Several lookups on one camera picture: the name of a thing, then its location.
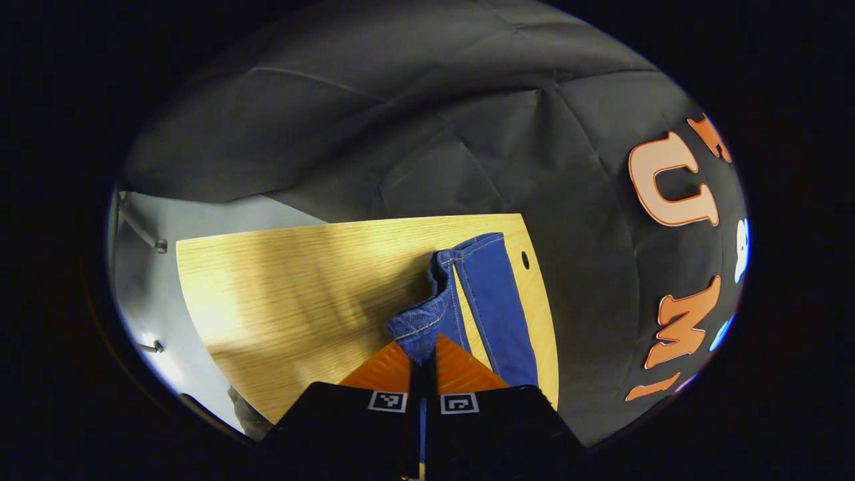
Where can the black backdrop cloth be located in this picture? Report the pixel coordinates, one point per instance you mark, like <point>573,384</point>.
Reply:
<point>401,100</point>

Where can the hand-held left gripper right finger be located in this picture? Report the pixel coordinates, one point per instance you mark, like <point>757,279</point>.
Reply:
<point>501,431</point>

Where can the blue denim jeans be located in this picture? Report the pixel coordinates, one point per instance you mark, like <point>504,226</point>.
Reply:
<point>494,300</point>

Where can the dark grey cloth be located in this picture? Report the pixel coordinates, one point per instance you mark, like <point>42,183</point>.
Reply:
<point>250,414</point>

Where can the grey metal stand leg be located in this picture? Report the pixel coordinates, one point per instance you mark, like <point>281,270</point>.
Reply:
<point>137,220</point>
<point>152,347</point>

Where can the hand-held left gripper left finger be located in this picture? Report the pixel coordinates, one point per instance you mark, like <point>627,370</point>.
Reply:
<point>347,427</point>

